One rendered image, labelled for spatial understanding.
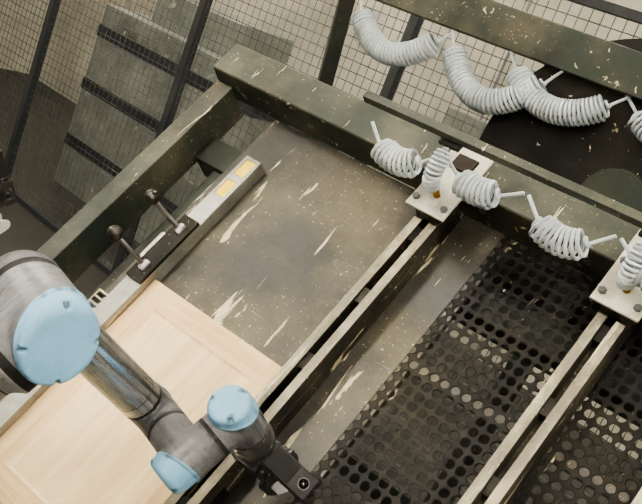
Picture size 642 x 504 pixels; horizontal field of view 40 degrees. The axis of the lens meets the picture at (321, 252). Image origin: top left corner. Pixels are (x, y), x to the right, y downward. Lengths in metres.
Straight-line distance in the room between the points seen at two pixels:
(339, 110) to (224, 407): 0.95
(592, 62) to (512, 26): 0.23
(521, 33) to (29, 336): 1.55
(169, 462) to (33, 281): 0.41
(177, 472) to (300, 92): 1.10
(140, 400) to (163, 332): 0.53
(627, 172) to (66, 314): 1.45
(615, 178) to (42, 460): 1.44
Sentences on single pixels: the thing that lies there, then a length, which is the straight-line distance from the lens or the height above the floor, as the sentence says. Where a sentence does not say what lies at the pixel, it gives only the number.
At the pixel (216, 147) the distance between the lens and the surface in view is 2.37.
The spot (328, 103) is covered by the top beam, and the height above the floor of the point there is 1.83.
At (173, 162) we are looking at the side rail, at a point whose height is 1.53.
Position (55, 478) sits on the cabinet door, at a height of 0.97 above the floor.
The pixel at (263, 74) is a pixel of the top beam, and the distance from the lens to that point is 2.31.
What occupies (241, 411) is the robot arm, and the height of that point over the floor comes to 1.41.
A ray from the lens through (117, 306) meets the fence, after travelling 2.06.
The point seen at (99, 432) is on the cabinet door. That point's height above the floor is 1.07.
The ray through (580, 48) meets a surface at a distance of 2.27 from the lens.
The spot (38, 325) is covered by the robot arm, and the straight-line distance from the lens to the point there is 1.15.
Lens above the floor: 2.05
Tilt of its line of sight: 15 degrees down
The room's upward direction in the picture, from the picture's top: 21 degrees clockwise
